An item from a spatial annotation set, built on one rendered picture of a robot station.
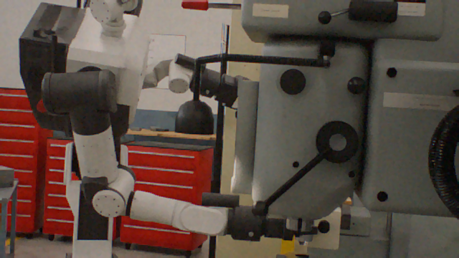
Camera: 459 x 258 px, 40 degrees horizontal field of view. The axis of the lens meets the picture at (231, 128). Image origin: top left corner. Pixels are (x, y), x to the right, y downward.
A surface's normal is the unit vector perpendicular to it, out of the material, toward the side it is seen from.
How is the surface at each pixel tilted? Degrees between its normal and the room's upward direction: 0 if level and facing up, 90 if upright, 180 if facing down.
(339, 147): 90
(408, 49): 90
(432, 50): 90
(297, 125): 90
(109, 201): 117
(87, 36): 35
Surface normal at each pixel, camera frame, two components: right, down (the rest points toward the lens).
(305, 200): -0.11, 0.50
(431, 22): -0.10, 0.04
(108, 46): 0.18, -0.78
